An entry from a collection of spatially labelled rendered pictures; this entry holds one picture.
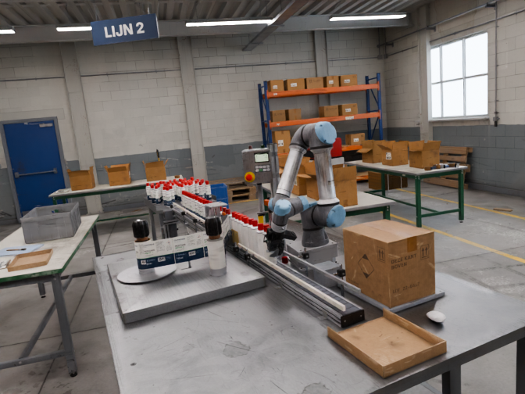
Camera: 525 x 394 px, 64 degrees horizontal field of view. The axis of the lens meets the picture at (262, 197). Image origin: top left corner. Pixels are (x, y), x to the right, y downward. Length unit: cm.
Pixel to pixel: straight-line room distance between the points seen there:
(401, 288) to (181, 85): 856
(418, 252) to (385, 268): 16
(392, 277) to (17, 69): 931
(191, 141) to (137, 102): 145
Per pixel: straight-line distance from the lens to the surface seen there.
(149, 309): 194
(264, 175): 233
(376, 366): 142
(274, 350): 156
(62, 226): 398
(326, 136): 209
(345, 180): 391
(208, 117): 987
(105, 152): 986
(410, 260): 178
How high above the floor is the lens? 161
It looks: 10 degrees down
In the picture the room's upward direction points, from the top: 5 degrees counter-clockwise
